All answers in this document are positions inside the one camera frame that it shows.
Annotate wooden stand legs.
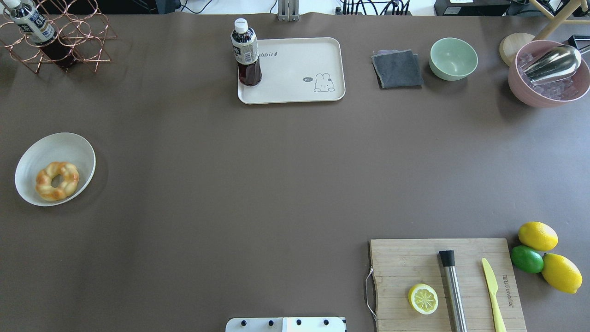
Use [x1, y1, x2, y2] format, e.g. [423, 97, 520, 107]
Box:
[529, 0, 590, 41]

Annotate green lime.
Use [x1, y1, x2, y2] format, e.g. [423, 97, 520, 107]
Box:
[510, 245, 544, 273]

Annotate wooden cutting board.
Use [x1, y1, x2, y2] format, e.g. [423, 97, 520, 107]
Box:
[370, 239, 527, 332]

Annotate dark tea bottle on tray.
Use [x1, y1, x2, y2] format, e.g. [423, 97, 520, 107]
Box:
[230, 18, 262, 86]

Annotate green bowl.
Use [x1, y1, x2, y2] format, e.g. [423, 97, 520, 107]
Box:
[429, 37, 478, 81]

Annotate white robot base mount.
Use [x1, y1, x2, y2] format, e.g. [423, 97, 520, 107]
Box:
[225, 316, 347, 332]

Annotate pink ice bowl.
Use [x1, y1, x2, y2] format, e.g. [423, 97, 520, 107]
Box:
[508, 40, 590, 108]

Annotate yellow lemon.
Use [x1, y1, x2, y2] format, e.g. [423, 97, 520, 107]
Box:
[518, 221, 559, 251]
[541, 254, 583, 294]

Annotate dark bottle in rack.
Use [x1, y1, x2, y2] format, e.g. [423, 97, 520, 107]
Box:
[4, 0, 77, 69]

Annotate glazed twisted donut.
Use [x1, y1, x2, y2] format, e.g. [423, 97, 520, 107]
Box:
[35, 161, 80, 202]

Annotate copper wire bottle rack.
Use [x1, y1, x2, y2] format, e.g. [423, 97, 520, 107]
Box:
[1, 0, 118, 74]

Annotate metal camera post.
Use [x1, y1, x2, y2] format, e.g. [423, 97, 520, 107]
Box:
[277, 0, 300, 22]

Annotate upper yellow lemon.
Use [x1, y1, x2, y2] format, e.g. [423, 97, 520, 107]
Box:
[518, 221, 559, 251]

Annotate cream rabbit tray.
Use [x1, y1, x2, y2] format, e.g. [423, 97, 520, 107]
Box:
[237, 37, 346, 105]

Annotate grey folded cloth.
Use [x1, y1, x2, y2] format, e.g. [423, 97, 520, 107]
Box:
[371, 50, 424, 89]

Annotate yellow plastic knife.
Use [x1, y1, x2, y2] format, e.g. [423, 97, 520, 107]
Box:
[481, 258, 507, 332]

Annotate round wooden lid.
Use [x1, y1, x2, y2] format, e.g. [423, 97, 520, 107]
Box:
[499, 32, 535, 67]

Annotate lower yellow lemon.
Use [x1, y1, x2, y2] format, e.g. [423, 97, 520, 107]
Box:
[541, 254, 583, 294]

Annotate half lemon slice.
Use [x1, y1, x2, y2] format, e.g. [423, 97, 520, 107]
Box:
[407, 283, 438, 315]

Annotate metal scoop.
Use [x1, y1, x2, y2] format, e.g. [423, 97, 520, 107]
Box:
[523, 45, 582, 85]

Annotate white oval plate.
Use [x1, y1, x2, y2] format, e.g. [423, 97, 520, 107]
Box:
[14, 132, 96, 207]

